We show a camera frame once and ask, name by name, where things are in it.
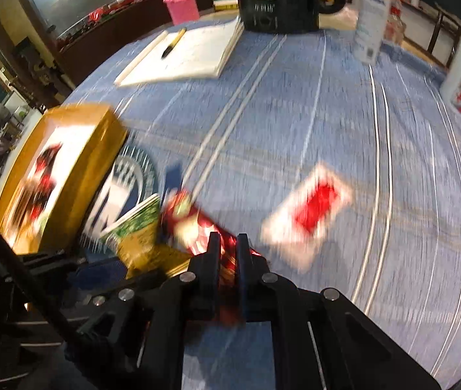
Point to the open white notebook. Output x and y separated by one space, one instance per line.
202 53

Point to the white red sachet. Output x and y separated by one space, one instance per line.
298 227

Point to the gold green foil snack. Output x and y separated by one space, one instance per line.
135 240

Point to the small clear glass bottle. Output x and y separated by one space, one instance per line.
395 27

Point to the black yellow pen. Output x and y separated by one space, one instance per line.
173 43

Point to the white spray bottle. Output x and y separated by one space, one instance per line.
370 29

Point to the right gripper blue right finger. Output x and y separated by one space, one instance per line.
254 298

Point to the dark wooden sideboard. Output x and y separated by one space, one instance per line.
87 49

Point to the gold cardboard tray box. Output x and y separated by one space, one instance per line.
91 135

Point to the pink sleeved water bottle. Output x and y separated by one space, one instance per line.
182 11

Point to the red black candy packet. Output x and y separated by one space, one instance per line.
36 191

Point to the blue plaid tablecloth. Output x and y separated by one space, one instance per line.
342 175

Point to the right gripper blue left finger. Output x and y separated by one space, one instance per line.
203 288

